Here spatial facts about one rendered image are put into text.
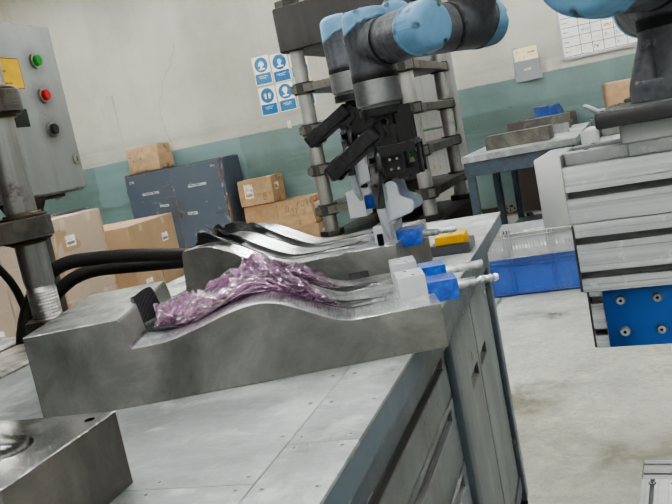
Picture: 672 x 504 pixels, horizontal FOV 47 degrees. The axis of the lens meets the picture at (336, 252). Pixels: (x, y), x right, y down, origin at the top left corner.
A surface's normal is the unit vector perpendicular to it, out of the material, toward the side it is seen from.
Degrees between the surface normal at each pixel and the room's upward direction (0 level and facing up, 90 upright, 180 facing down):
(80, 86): 90
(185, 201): 90
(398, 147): 90
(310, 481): 0
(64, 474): 90
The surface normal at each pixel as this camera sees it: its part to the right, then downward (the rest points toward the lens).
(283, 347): 0.00, 0.14
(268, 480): -0.19, -0.97
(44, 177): 0.94, -0.15
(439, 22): 0.56, 0.00
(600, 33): -0.34, 0.20
